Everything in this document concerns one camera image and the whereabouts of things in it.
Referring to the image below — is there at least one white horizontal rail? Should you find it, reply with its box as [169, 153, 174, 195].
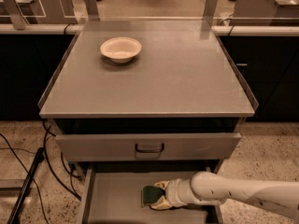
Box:
[0, 24, 299, 36]

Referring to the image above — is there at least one grey metal drawer cabinet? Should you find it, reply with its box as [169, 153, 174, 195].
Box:
[37, 19, 260, 224]

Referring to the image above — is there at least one right metal post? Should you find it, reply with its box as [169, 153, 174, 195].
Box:
[203, 0, 218, 29]

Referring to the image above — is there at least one grey top drawer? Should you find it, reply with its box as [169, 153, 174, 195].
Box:
[54, 119, 244, 162]

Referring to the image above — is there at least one black floor cable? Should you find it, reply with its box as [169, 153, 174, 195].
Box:
[0, 119, 83, 224]

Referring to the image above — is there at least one open grey middle drawer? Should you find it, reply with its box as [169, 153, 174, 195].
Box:
[76, 161, 223, 224]

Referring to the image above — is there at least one black floor bar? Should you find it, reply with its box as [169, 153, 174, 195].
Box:
[7, 147, 44, 224]

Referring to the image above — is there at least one centre-left metal post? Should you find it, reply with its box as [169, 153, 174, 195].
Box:
[84, 0, 100, 21]

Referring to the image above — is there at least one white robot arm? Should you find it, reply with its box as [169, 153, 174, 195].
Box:
[142, 172, 299, 224]

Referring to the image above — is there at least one green and yellow sponge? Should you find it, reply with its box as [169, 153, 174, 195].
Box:
[141, 186, 165, 207]

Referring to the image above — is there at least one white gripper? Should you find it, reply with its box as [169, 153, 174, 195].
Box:
[149, 178, 193, 211]

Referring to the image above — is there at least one white paper bowl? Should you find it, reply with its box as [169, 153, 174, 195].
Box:
[100, 37, 142, 63]

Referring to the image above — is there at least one left metal post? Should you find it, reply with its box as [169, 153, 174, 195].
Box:
[3, 0, 27, 30]

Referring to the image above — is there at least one black drawer handle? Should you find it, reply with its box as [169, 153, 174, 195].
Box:
[135, 143, 164, 154]

